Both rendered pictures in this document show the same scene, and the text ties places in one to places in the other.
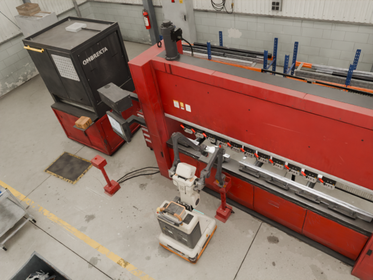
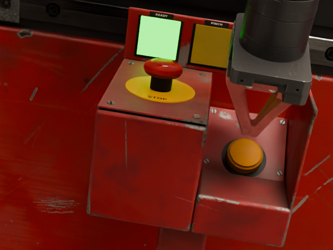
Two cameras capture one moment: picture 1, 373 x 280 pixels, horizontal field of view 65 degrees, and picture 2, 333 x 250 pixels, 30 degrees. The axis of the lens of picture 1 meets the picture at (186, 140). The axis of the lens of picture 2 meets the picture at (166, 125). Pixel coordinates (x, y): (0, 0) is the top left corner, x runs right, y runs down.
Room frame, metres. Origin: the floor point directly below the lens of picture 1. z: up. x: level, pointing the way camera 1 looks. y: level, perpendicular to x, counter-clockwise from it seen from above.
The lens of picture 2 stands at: (2.20, 0.04, 1.00)
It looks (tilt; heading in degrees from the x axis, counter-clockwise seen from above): 23 degrees down; 318
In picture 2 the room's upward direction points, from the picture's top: 8 degrees clockwise
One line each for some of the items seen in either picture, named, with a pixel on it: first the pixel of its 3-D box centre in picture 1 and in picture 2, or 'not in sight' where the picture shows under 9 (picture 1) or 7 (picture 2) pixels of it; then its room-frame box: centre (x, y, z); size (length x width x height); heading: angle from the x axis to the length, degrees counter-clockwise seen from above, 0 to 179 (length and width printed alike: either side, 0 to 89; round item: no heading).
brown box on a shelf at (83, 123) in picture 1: (82, 122); not in sight; (4.29, 1.75, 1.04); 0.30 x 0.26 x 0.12; 50
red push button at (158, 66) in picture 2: not in sight; (161, 78); (2.66, -0.34, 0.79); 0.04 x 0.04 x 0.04
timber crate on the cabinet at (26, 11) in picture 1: (33, 9); not in sight; (7.88, 3.10, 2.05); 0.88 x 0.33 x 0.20; 50
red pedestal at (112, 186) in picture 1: (105, 175); not in sight; (3.53, 1.48, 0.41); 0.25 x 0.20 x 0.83; 136
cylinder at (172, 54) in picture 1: (175, 39); not in sight; (3.54, -0.09, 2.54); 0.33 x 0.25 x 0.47; 46
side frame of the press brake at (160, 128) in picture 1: (169, 115); not in sight; (3.88, 0.20, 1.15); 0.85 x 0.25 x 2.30; 136
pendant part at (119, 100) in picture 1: (121, 115); not in sight; (3.59, 0.88, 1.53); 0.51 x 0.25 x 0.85; 35
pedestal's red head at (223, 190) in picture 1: (222, 183); (201, 120); (2.63, -0.39, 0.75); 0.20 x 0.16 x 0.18; 46
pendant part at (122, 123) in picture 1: (120, 125); not in sight; (3.50, 0.93, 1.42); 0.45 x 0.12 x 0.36; 35
